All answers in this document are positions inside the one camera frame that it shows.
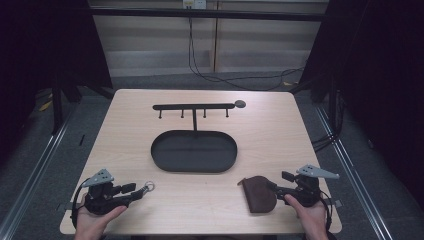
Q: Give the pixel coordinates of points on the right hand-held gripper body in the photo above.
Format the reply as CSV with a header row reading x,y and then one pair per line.
x,y
308,191

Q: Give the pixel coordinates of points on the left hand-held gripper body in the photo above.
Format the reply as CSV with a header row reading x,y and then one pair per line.
x,y
100,196

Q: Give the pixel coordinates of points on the brown leather pouch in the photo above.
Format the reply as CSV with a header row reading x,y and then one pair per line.
x,y
260,196

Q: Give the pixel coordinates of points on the black key rack with tray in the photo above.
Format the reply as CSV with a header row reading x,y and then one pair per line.
x,y
193,153

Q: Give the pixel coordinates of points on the person's left hand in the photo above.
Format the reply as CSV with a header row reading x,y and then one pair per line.
x,y
91,225

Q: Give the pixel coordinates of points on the person's right hand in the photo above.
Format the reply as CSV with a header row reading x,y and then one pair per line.
x,y
313,221

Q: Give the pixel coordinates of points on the black metal stand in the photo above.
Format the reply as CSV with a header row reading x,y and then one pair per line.
x,y
57,110

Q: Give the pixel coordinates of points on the dark curtain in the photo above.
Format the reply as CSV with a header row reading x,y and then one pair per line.
x,y
40,50
383,83

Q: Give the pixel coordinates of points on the aluminium floor rail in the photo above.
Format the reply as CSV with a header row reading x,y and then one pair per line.
x,y
33,180
356,180

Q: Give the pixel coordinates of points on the black horizontal frame bar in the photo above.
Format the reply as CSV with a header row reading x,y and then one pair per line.
x,y
206,14

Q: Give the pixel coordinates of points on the white wall socket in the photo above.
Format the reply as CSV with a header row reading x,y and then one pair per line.
x,y
194,3

